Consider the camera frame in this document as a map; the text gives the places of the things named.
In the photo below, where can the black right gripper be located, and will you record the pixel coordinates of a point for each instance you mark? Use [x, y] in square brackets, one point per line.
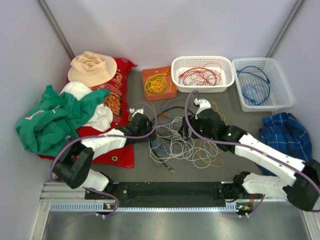
[184, 130]

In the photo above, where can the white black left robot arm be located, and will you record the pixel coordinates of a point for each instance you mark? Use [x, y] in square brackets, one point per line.
[73, 163]

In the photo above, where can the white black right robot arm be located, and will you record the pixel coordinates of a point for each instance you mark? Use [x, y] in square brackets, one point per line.
[292, 179]

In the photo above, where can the orange cardboard box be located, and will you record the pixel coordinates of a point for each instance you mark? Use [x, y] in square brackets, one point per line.
[158, 84]

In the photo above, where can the red patterned cloth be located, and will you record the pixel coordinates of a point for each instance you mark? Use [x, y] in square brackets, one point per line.
[117, 103]

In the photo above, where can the white garment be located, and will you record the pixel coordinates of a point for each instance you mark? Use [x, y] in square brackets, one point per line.
[102, 117]

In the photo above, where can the white empty perforated basket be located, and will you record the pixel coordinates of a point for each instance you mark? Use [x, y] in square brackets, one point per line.
[261, 85]

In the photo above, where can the blue plaid cloth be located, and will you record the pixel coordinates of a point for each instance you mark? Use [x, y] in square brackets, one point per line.
[284, 133]

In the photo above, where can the beige bucket hat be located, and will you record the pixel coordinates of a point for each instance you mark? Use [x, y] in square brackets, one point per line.
[92, 69]

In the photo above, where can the green garment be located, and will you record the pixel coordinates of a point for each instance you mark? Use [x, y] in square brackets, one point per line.
[44, 129]

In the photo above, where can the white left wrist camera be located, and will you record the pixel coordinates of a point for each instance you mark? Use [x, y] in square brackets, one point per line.
[132, 111]

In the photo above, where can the white basket with red cable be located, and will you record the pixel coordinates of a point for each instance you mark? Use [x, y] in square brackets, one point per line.
[206, 74]

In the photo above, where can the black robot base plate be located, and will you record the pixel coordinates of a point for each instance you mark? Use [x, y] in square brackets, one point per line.
[176, 194]

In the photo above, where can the slotted cable duct rail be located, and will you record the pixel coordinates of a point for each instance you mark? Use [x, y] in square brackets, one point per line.
[107, 207]

